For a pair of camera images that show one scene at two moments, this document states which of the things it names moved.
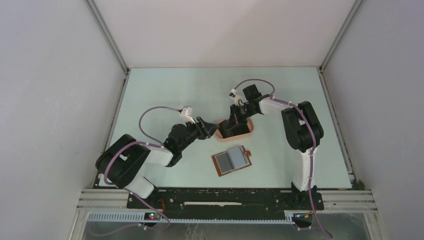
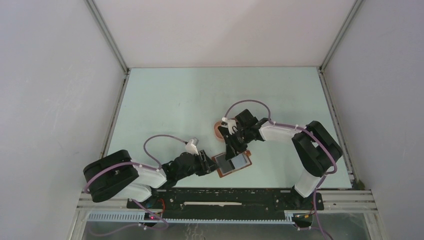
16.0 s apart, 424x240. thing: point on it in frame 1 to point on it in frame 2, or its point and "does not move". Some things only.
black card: [224, 162] does not move
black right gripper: [235, 118] to [232, 148]
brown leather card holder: [231, 160] does not move
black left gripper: [205, 129] to [207, 165]
